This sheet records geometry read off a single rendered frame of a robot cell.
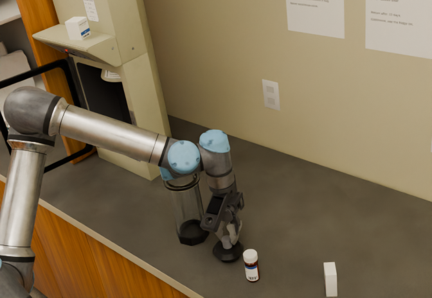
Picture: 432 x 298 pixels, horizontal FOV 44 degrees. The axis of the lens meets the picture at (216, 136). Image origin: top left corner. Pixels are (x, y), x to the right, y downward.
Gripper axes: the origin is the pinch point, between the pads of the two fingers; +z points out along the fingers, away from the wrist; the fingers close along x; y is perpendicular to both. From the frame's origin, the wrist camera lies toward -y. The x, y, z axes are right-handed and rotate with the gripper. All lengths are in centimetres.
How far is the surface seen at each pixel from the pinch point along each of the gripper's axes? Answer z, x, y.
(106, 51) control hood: -48, 46, 21
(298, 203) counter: 5.4, -11.7, 28.8
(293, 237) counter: 5.4, -15.5, 12.9
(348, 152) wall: -1, -22, 53
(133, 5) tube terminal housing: -58, 42, 35
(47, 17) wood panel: -54, 80, 35
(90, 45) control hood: -52, 48, 18
